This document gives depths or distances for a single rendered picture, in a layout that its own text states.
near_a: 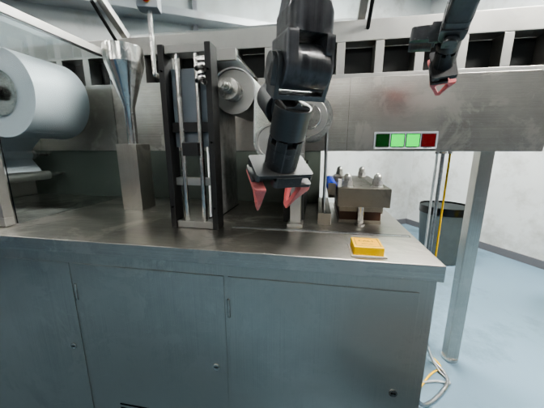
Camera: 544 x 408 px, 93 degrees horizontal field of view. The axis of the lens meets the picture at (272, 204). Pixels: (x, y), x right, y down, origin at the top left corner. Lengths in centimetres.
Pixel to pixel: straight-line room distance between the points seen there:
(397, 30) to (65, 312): 156
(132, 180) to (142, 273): 47
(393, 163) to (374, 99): 298
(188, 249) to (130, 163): 58
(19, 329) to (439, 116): 173
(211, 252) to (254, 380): 41
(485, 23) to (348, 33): 49
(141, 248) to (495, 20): 145
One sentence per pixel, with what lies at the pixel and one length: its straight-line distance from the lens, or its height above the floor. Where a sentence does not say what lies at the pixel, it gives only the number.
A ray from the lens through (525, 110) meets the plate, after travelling 144.
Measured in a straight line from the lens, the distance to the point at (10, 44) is 131.
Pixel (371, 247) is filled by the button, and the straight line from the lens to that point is 67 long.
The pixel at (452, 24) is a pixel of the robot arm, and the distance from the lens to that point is 83.
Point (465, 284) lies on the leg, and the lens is 171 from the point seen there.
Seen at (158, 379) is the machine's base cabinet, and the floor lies 44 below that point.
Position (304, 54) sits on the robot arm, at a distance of 37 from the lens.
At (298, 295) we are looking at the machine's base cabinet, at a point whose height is 78.
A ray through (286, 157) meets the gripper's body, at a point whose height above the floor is 114.
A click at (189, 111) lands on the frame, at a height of 126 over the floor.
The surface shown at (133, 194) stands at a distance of 121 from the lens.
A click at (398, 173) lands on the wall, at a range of 427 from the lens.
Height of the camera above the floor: 115
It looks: 12 degrees down
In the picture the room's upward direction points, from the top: straight up
